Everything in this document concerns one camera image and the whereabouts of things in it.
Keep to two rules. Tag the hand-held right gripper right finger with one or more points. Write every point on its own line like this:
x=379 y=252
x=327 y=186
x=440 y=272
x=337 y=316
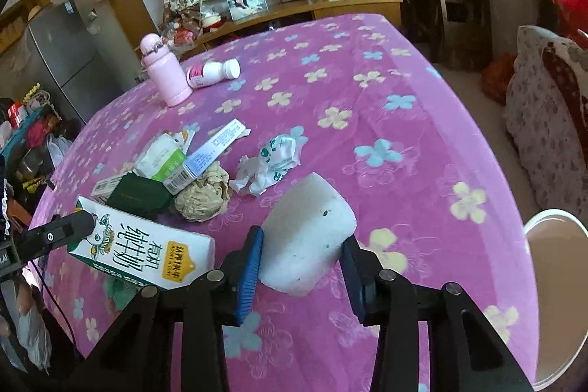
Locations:
x=353 y=282

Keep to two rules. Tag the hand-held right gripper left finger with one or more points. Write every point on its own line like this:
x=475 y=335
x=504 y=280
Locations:
x=248 y=277

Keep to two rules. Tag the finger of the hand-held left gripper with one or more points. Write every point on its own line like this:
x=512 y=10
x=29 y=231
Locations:
x=59 y=231

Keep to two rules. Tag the white foam block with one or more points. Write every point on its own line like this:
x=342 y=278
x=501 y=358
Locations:
x=308 y=236

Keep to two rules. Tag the white green milk carton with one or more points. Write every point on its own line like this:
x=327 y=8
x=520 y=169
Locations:
x=138 y=249

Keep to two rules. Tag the white green wrapper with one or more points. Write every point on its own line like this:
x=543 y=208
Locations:
x=271 y=162

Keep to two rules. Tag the white plastic bucket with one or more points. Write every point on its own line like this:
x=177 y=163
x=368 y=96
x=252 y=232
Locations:
x=556 y=282

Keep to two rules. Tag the small white box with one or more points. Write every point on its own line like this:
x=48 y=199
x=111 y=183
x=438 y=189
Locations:
x=103 y=186

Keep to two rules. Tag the white plastic bag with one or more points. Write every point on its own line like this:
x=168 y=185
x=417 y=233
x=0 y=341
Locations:
x=57 y=148

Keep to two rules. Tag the dark green box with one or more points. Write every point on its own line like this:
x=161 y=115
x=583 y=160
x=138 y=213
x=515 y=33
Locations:
x=138 y=194

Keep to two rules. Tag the crumpled brown paper ball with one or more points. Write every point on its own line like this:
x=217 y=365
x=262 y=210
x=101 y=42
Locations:
x=202 y=194

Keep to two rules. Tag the cluttered shelf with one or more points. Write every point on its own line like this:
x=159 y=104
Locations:
x=27 y=135

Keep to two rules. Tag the white green medicine box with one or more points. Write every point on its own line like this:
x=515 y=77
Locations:
x=161 y=158

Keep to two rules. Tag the long white blue box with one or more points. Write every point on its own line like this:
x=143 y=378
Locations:
x=206 y=158

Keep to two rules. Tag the pink floral blanket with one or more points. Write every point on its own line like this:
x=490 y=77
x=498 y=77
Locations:
x=367 y=121

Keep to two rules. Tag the grey refrigerator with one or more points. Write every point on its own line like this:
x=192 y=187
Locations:
x=64 y=52

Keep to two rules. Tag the pink thermos bottle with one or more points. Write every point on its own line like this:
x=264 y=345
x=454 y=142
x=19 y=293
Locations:
x=163 y=73

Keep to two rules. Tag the white pill bottle pink label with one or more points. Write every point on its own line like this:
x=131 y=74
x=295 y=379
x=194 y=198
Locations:
x=211 y=73

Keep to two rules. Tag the floral fabric sofa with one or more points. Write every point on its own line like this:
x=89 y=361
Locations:
x=542 y=135

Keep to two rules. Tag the orange bag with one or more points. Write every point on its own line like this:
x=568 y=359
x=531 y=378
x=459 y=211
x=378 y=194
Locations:
x=498 y=79

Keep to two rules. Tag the framed photo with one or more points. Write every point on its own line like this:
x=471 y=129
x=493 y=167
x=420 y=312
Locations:
x=248 y=1

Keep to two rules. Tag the wooden cabinet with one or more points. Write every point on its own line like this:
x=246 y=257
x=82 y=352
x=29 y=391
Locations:
x=321 y=6

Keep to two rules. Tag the red white sofa throw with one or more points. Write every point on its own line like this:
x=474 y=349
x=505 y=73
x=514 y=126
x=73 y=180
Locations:
x=567 y=75

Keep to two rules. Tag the red pillow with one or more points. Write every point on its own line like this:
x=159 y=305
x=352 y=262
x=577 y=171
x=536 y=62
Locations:
x=569 y=6

